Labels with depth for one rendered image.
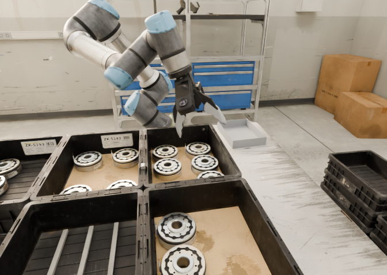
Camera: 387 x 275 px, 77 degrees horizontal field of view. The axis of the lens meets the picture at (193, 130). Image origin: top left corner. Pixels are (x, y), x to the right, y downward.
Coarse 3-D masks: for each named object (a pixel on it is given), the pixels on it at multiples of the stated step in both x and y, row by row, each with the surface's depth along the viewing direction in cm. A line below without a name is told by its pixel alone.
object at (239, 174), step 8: (152, 128) 104; (160, 128) 104; (168, 128) 105; (144, 136) 98; (216, 136) 98; (144, 144) 92; (224, 144) 92; (144, 152) 86; (144, 160) 82; (232, 160) 82; (144, 176) 74; (224, 176) 74; (232, 176) 74; (240, 176) 74; (144, 184) 71; (152, 184) 71; (160, 184) 71; (168, 184) 71
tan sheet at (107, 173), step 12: (108, 156) 103; (108, 168) 95; (120, 168) 95; (132, 168) 95; (72, 180) 88; (84, 180) 88; (96, 180) 88; (108, 180) 88; (120, 180) 88; (132, 180) 88
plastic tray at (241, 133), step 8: (232, 120) 158; (240, 120) 159; (248, 120) 157; (224, 128) 157; (232, 128) 157; (240, 128) 157; (248, 128) 157; (256, 128) 147; (224, 136) 146; (232, 136) 147; (240, 136) 147; (248, 136) 147; (256, 136) 147; (264, 136) 138; (232, 144) 134; (240, 144) 134; (248, 144) 136; (256, 144) 137; (264, 144) 138
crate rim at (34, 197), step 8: (72, 136) 99; (64, 144) 92; (56, 160) 82; (48, 168) 78; (48, 176) 75; (40, 184) 71; (80, 192) 67; (88, 192) 67; (96, 192) 67; (104, 192) 68; (32, 200) 65
